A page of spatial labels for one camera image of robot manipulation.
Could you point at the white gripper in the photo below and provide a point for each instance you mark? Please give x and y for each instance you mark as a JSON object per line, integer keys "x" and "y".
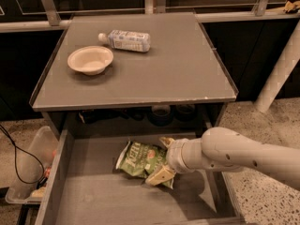
{"x": 173, "y": 156}

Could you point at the green jalapeno chip bag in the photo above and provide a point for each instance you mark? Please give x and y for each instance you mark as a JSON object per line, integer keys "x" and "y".
{"x": 140, "y": 159}

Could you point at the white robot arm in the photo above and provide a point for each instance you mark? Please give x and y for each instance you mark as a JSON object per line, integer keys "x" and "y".
{"x": 220, "y": 149}

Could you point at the grey cabinet with counter top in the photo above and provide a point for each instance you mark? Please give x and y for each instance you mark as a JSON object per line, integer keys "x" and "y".
{"x": 181, "y": 67}

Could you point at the open grey top drawer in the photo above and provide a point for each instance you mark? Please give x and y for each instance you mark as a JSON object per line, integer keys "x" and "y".
{"x": 86, "y": 189}

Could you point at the dark tape roll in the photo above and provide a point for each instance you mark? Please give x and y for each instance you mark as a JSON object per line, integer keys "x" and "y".
{"x": 160, "y": 115}

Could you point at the dark round container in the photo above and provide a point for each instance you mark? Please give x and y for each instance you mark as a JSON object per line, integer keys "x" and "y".
{"x": 184, "y": 112}

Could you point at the white paper bowl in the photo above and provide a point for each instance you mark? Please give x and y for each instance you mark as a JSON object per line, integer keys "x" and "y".
{"x": 90, "y": 60}

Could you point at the clear plastic water bottle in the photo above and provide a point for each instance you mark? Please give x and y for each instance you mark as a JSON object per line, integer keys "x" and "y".
{"x": 127, "y": 40}

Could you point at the clear plastic storage bin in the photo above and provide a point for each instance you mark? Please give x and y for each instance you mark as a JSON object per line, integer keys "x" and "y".
{"x": 37, "y": 160}

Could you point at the metal railing frame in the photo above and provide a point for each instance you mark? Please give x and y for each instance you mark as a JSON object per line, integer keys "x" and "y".
{"x": 42, "y": 15}

